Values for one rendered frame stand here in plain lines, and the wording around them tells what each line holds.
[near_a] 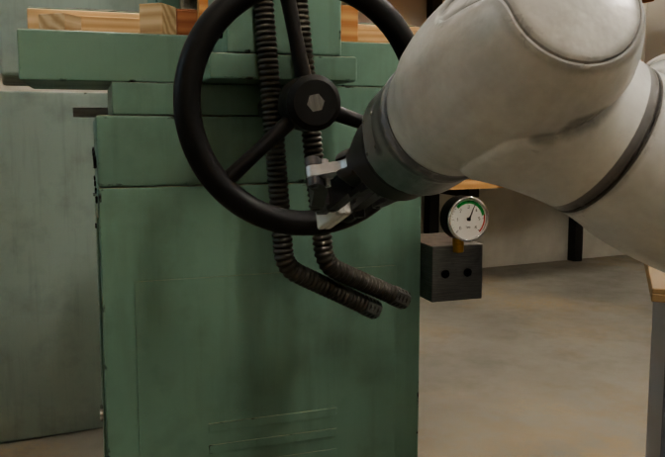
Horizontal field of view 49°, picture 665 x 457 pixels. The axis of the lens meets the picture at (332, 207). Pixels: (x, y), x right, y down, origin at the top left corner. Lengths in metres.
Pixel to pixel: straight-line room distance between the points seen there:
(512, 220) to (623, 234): 3.83
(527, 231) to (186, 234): 3.54
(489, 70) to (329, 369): 0.72
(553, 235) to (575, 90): 4.13
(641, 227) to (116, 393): 0.72
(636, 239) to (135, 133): 0.65
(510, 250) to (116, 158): 3.54
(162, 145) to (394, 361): 0.45
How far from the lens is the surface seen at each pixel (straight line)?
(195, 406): 1.01
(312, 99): 0.77
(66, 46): 0.94
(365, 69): 1.01
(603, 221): 0.46
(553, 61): 0.37
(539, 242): 4.44
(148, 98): 0.94
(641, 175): 0.44
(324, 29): 0.89
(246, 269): 0.97
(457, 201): 1.00
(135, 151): 0.94
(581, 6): 0.38
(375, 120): 0.50
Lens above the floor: 0.78
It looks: 6 degrees down
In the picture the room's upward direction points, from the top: straight up
